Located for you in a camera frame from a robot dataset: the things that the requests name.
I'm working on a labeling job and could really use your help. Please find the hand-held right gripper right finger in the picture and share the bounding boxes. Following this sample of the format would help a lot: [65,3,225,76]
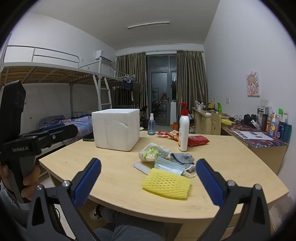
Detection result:
[196,159,271,241]

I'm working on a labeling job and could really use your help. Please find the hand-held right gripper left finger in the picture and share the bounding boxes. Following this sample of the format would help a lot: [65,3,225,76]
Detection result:
[26,158,102,241]

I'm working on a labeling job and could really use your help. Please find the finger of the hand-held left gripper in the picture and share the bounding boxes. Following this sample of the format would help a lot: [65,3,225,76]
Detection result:
[38,125,79,149]
[23,124,70,139]

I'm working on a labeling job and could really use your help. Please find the grey sock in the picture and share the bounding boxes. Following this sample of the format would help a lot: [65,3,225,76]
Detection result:
[170,152,196,165]

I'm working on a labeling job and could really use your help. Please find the yellow foam fruit net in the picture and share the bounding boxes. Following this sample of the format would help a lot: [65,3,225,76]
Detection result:
[142,168,191,200]

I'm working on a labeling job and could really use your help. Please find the blue face mask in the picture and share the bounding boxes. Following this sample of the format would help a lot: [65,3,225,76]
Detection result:
[154,155,185,176]

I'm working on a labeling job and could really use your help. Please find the white foam box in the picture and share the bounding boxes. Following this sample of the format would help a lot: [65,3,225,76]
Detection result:
[92,108,140,152]

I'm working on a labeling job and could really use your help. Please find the pale grey strip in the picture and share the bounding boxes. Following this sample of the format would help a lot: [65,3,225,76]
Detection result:
[133,163,152,176]

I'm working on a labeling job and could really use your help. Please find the white foam lid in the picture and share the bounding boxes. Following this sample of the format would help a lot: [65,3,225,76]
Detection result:
[92,108,140,116]

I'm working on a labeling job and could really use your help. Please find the plastic bag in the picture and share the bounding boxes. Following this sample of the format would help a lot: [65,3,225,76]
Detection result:
[138,143,173,163]

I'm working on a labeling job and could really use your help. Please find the person's left forearm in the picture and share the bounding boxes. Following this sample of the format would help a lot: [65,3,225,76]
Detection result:
[0,184,30,229]

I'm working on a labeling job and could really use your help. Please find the person's left hand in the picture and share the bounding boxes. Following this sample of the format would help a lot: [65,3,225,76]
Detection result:
[21,166,41,202]

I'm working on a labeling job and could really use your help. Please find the dark blue garment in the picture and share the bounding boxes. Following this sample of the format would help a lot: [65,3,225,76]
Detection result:
[38,115,67,128]

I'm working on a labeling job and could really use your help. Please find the blue plaid quilt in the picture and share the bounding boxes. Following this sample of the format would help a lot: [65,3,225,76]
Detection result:
[53,115,93,139]

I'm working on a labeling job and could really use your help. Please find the person's shoe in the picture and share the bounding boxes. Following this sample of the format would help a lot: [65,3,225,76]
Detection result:
[90,205,104,222]

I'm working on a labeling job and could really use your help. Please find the white lotion pump bottle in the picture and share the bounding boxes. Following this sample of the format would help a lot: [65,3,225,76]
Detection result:
[178,102,190,152]

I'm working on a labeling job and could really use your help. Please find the orange snack packet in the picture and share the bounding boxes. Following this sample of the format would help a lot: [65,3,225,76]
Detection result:
[167,130,180,142]

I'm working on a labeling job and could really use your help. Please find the wooden chair with smiley cutout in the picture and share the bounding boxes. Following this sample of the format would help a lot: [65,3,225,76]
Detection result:
[210,112,221,135]

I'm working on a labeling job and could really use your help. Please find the white bunk bed ladder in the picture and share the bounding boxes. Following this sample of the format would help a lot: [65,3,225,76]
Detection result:
[94,75,113,111]

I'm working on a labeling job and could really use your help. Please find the white metal bunk bed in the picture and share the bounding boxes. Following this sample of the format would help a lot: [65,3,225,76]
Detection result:
[0,46,113,130]
[79,57,139,109]

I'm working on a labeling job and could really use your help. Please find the patterned desk cloth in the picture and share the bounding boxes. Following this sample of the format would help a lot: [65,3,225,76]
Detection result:
[221,120,289,148]

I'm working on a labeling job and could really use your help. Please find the light wooden desk with drawers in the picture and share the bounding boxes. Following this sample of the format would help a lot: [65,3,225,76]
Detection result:
[192,108,223,135]

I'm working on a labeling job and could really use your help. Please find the person's leg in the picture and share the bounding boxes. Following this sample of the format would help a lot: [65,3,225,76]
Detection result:
[94,206,167,241]

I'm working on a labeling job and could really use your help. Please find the printed paper sheets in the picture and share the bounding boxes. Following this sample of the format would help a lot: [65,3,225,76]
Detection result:
[233,130,274,141]

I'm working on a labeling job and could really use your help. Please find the black headphones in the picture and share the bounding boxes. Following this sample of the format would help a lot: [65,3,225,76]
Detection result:
[243,113,257,127]

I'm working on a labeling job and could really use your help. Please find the clear spray bottle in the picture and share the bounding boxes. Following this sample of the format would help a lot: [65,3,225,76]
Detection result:
[147,113,157,136]

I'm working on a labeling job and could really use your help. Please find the hanging dark clothes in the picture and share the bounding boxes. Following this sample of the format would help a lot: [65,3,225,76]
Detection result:
[122,80,141,102]

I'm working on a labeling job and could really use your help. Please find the white cabinet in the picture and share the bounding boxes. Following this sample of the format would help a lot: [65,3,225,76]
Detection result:
[170,101,178,123]

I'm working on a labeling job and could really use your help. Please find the black thermos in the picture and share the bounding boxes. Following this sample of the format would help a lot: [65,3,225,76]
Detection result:
[257,108,265,131]

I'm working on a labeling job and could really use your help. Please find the white air conditioner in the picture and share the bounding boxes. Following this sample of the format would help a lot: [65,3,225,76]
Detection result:
[95,50,114,63]

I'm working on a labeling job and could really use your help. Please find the row of toiletry bottles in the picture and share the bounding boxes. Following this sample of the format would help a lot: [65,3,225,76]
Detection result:
[265,108,292,143]

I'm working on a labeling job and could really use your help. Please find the brown curtain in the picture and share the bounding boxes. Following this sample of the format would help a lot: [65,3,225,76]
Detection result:
[115,52,149,121]
[176,50,208,112]

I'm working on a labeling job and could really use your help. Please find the glass balcony door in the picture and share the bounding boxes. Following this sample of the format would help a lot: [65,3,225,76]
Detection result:
[146,54,178,124]

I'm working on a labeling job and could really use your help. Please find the ceiling tube light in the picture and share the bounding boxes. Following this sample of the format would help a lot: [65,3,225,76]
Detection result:
[128,22,170,29]

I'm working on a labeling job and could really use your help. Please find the cartoon wall poster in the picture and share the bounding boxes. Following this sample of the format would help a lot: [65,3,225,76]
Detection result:
[246,72,260,96]

